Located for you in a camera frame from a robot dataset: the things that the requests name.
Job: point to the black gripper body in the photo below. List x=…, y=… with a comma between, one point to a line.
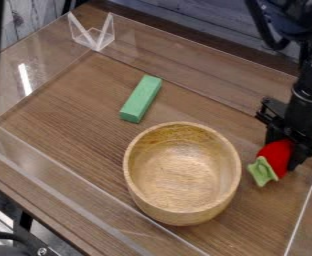
x=293, y=115

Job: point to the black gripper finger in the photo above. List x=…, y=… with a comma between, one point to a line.
x=299, y=155
x=275, y=134

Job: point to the red plush strawberry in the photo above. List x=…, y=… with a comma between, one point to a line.
x=269, y=166

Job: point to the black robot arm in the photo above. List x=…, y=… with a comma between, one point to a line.
x=283, y=22

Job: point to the wooden bowl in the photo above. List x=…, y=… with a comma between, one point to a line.
x=182, y=170

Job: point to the green rectangular block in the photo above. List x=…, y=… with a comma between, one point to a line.
x=140, y=99

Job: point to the clear acrylic corner bracket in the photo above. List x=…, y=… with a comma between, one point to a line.
x=93, y=38

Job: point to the clear acrylic enclosure wall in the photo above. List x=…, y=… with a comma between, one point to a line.
x=97, y=223

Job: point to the black table leg bracket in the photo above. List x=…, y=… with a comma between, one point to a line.
x=37, y=248

